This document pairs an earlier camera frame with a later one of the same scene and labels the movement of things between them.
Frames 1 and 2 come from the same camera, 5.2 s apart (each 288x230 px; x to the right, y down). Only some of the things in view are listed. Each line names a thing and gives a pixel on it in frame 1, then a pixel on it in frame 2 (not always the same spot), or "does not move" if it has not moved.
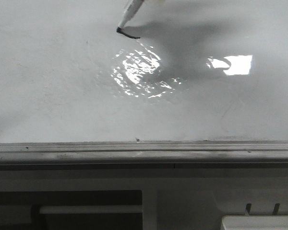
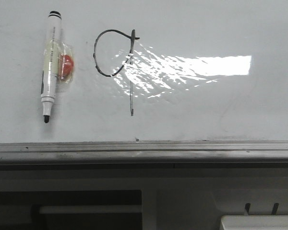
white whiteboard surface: [183, 71] does not move
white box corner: [259, 222] does not move
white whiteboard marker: [132, 7] → [51, 63]
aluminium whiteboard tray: [221, 153] does not move
